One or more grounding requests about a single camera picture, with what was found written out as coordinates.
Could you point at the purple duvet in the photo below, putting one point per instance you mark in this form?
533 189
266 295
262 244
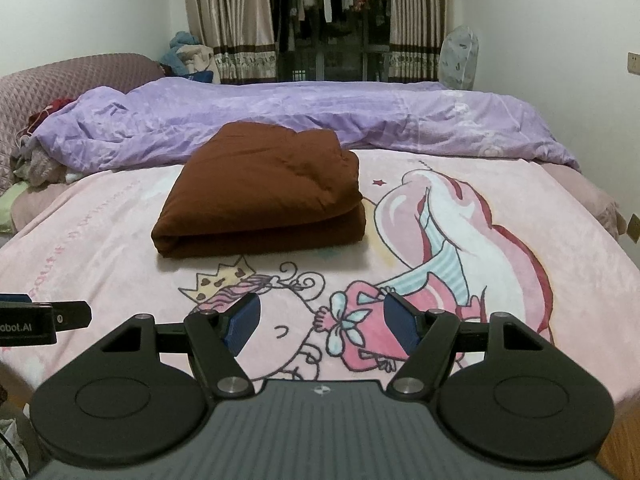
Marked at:
350 110

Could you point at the mauve quilted headboard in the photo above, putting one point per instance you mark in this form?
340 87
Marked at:
75 75

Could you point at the light green cloth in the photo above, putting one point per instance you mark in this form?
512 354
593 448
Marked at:
10 210

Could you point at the covered standing fan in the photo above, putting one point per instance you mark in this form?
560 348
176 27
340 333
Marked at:
460 60

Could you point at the balcony glass door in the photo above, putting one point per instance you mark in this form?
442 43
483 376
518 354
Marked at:
325 65

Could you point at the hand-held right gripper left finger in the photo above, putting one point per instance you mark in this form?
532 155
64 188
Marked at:
242 322

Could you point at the beige wall socket panel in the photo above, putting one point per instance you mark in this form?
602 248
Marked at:
635 62

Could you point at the red cloth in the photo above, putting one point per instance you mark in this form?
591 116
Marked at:
57 105

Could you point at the beige striped curtain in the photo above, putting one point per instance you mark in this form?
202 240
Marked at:
225 15
420 15

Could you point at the brown padded jacket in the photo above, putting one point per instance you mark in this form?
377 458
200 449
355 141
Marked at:
260 195

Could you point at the small beige wall socket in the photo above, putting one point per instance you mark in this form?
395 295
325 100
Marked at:
634 229

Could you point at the pink printed blanket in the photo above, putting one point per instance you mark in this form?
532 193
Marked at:
100 240

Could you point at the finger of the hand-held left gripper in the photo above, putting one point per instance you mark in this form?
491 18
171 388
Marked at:
75 316

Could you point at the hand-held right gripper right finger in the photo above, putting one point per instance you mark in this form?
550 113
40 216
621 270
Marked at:
402 322

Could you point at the pile of grey clothes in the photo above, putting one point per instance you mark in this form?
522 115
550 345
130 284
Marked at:
35 167

